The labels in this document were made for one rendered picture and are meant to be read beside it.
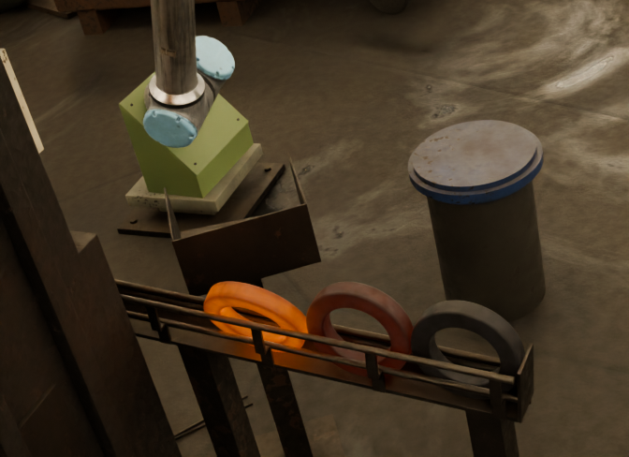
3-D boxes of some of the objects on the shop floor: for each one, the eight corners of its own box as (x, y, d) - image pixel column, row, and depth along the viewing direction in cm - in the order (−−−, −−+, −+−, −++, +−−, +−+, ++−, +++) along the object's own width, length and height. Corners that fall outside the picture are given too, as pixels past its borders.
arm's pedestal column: (179, 163, 392) (172, 142, 388) (285, 169, 375) (280, 147, 370) (118, 233, 363) (110, 213, 359) (230, 243, 346) (224, 221, 342)
